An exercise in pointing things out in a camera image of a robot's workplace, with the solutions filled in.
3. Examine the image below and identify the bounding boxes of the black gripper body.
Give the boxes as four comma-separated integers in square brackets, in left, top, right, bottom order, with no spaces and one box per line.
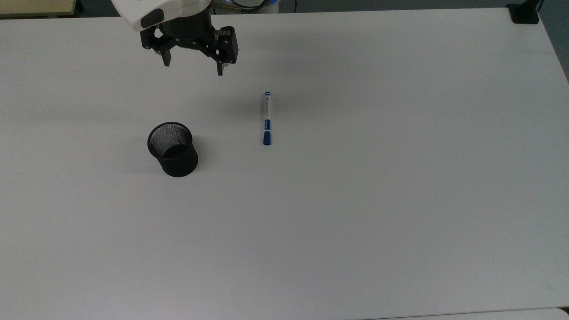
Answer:
[140,12,240,64]

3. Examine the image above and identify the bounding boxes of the blue and white marker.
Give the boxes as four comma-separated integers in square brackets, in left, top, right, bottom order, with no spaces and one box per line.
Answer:
[262,91,272,146]

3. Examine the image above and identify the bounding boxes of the black mesh pen cup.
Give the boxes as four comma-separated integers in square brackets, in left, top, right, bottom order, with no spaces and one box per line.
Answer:
[147,121,199,178]

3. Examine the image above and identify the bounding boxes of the beige wooden board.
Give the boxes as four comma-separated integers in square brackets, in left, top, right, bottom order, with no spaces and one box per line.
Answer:
[0,0,77,19]

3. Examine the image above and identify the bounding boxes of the black clamped camera stand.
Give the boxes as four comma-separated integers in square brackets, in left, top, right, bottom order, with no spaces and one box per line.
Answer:
[506,0,545,24]

